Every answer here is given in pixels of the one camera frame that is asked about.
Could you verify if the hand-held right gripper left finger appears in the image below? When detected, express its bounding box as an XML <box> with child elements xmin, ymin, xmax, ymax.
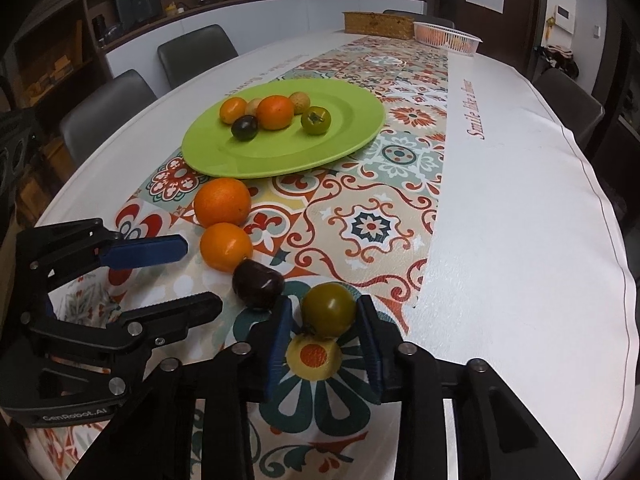
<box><xmin>67</xmin><ymin>296</ymin><xmax>293</xmax><ymax>480</ymax></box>

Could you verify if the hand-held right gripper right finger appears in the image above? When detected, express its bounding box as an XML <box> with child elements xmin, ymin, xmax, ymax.
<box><xmin>355</xmin><ymin>294</ymin><xmax>581</xmax><ymax>480</ymax></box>

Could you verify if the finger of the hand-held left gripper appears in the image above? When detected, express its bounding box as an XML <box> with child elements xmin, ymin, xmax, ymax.
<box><xmin>16</xmin><ymin>218</ymin><xmax>189</xmax><ymax>293</ymax></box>
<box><xmin>22</xmin><ymin>291</ymin><xmax>224</xmax><ymax>355</ymax></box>

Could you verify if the green persimmon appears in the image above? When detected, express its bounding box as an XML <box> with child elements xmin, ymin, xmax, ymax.
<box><xmin>300</xmin><ymin>282</ymin><xmax>357</xmax><ymax>339</ymax></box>
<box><xmin>300</xmin><ymin>106</ymin><xmax>332</xmax><ymax>137</ymax></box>

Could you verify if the dark purple plum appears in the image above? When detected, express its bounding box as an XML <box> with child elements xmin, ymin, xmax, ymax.
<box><xmin>232</xmin><ymin>258</ymin><xmax>285</xmax><ymax>310</ymax></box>
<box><xmin>231</xmin><ymin>115</ymin><xmax>260</xmax><ymax>141</ymax></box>

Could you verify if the small orange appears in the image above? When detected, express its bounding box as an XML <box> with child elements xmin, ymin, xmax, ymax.
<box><xmin>220</xmin><ymin>97</ymin><xmax>248</xmax><ymax>125</ymax></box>

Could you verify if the green plate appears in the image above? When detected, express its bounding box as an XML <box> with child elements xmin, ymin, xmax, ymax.
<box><xmin>181</xmin><ymin>78</ymin><xmax>386</xmax><ymax>179</ymax></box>

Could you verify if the large orange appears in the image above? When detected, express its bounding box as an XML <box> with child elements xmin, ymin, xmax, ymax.
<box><xmin>193</xmin><ymin>177</ymin><xmax>252</xmax><ymax>229</ymax></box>

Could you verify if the grey dining chair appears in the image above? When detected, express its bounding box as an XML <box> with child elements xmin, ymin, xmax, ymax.
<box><xmin>531</xmin><ymin>67</ymin><xmax>606</xmax><ymax>153</ymax></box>
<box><xmin>382</xmin><ymin>9</ymin><xmax>456</xmax><ymax>30</ymax></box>
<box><xmin>157</xmin><ymin>24</ymin><xmax>239</xmax><ymax>90</ymax></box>
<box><xmin>59</xmin><ymin>69</ymin><xmax>158</xmax><ymax>168</ymax></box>

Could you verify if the white patterned tablecloth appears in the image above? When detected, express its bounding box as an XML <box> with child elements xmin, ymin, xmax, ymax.
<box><xmin>20</xmin><ymin>27</ymin><xmax>632</xmax><ymax>480</ymax></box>

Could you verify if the white kitchen counter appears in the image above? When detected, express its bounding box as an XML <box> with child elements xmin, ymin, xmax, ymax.
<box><xmin>100</xmin><ymin>0</ymin><xmax>428</xmax><ymax>56</ymax></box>

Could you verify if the pink plastic basket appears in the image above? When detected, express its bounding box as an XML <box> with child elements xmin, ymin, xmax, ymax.
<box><xmin>413</xmin><ymin>21</ymin><xmax>483</xmax><ymax>55</ymax></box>

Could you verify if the woven rectangular box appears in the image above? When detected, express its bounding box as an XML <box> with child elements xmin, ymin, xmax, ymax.
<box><xmin>343</xmin><ymin>10</ymin><xmax>417</xmax><ymax>40</ymax></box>

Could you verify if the pile of clothes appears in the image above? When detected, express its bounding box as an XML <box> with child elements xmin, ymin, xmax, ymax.
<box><xmin>535</xmin><ymin>44</ymin><xmax>581</xmax><ymax>81</ymax></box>

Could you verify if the dark wooden door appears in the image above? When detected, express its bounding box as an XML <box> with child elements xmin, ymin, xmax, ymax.
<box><xmin>434</xmin><ymin>0</ymin><xmax>548</xmax><ymax>86</ymax></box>

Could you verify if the white wall intercom panel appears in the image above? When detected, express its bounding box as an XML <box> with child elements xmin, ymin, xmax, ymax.
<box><xmin>552</xmin><ymin>4</ymin><xmax>576</xmax><ymax>33</ymax></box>

